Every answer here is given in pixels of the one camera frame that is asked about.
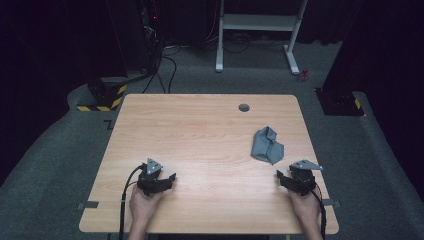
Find black stand with striped base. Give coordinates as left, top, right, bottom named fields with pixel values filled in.
left=76, top=75, right=129, bottom=113

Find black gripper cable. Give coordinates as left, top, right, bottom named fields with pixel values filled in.
left=311, top=183, right=327, bottom=240
left=118, top=163, right=147, bottom=240

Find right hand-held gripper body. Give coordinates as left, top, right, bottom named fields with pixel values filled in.
left=287, top=159, right=324, bottom=197

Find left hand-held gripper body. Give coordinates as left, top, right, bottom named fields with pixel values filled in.
left=136, top=157, right=168, bottom=197

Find person's right hand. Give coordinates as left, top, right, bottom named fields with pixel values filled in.
left=287, top=188, right=322, bottom=231

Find black stand base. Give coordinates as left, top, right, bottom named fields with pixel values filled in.
left=314, top=87, right=366, bottom=118

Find grey tape strip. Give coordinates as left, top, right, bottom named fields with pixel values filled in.
left=76, top=200, right=100, bottom=211
left=322, top=198, right=342, bottom=209

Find grey-blue cloth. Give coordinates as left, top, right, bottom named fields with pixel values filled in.
left=250, top=125, right=285, bottom=166

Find dark equipment rack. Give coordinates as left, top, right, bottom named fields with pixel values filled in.
left=138, top=0, right=165, bottom=74

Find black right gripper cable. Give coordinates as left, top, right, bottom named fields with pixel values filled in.
left=311, top=183, right=327, bottom=240

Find person's left hand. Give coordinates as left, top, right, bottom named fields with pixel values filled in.
left=128, top=184, right=165, bottom=232

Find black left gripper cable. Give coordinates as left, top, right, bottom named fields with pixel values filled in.
left=118, top=163, right=147, bottom=240

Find white metal desk frame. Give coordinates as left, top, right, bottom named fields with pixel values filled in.
left=215, top=0, right=309, bottom=76

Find black floor cables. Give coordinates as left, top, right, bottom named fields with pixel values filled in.
left=141, top=45, right=183, bottom=95

